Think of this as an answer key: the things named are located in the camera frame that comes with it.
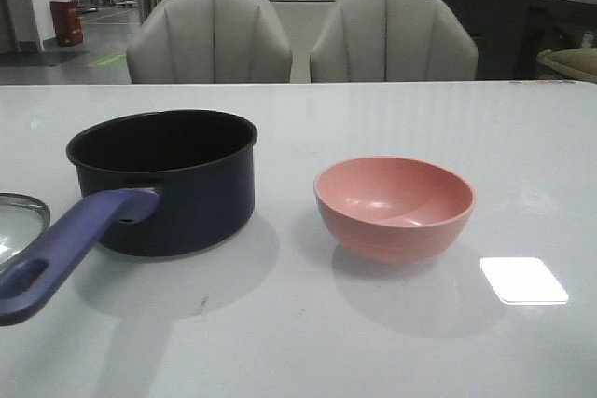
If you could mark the pink bowl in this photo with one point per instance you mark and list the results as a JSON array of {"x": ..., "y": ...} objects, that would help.
[{"x": 393, "y": 210}]

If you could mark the glass lid with blue knob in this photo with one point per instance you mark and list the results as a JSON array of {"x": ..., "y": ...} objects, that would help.
[{"x": 23, "y": 220}]

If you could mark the dark blue saucepan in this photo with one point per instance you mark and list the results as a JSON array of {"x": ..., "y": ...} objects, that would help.
[{"x": 154, "y": 184}]

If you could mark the right grey chair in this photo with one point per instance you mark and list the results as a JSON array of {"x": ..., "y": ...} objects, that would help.
[{"x": 392, "y": 41}]

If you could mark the grey chair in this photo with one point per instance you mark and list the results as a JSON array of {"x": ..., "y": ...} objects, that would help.
[
  {"x": 210, "y": 42},
  {"x": 392, "y": 41}
]

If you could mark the left grey chair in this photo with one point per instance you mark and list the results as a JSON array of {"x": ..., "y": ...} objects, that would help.
[{"x": 210, "y": 42}]

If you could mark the red trash bin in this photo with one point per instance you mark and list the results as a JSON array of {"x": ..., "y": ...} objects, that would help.
[{"x": 66, "y": 22}]

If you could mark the beige cushion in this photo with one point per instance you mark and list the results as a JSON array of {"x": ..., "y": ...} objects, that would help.
[{"x": 572, "y": 64}]

